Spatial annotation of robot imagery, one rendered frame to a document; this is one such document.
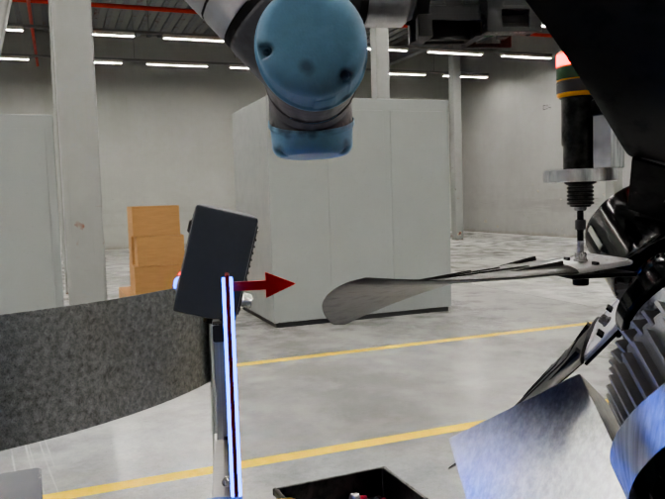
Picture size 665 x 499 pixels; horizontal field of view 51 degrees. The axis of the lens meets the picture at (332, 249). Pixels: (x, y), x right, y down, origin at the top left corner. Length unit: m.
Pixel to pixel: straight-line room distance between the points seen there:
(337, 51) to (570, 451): 0.42
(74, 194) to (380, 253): 3.46
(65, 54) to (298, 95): 4.47
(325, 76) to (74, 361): 1.97
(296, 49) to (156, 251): 8.25
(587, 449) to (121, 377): 1.95
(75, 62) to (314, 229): 3.01
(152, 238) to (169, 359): 6.12
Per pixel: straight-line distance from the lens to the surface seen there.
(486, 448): 0.73
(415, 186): 7.37
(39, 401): 2.33
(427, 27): 0.67
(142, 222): 8.65
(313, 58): 0.47
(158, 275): 8.73
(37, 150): 6.56
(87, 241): 4.84
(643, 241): 0.74
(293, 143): 0.61
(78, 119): 4.86
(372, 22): 0.67
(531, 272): 0.66
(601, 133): 0.71
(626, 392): 0.67
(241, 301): 1.26
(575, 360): 0.81
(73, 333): 2.34
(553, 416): 0.71
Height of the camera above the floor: 1.26
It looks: 4 degrees down
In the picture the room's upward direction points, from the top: 2 degrees counter-clockwise
